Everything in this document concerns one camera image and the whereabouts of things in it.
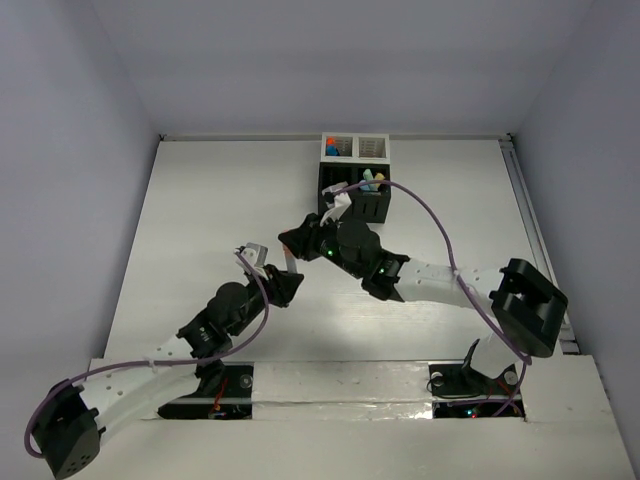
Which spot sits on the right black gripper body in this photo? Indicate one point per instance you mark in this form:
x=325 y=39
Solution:
x=325 y=243

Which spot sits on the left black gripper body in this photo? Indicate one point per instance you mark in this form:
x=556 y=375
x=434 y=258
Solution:
x=275 y=285

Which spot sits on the orange cap black highlighter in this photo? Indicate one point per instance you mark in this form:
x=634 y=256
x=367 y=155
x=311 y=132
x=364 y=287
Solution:
x=329 y=142

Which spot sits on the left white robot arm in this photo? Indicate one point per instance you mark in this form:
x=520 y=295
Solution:
x=80 y=415

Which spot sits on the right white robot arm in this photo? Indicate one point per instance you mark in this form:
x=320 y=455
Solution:
x=522 y=308

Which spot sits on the black slotted container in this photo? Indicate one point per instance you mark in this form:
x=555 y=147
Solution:
x=371 y=207

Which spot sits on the white slotted container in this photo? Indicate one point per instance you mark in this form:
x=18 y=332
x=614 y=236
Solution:
x=358 y=148

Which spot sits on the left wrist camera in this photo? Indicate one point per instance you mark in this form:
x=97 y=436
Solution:
x=253 y=255

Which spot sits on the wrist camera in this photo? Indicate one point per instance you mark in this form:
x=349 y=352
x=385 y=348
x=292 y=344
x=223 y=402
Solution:
x=337 y=202
x=253 y=255

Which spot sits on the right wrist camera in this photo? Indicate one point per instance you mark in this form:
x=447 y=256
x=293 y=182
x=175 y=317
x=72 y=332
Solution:
x=337 y=202

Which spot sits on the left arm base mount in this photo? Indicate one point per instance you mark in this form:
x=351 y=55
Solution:
x=225 y=397

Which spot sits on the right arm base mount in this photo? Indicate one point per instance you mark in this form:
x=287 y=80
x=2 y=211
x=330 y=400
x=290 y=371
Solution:
x=459 y=392

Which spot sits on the metal rail right edge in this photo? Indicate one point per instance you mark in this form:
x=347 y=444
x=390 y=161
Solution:
x=567 y=339

